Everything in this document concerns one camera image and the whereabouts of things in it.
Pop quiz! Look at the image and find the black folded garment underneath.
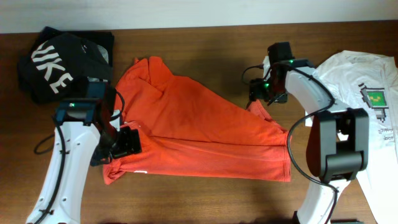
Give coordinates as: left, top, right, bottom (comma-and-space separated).
18, 26, 115, 103

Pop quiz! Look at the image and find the black Nike t-shirt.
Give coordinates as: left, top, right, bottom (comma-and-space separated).
17, 32, 114, 105

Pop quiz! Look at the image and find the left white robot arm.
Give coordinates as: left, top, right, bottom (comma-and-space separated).
26, 82, 142, 223

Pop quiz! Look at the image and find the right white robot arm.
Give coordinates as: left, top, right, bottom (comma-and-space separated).
248, 42, 369, 223

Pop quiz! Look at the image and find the white graphic t-shirt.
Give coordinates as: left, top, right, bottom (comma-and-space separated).
317, 50, 397, 223

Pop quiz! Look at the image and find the red orange soccer t-shirt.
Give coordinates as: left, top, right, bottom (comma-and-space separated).
103, 56, 291, 184

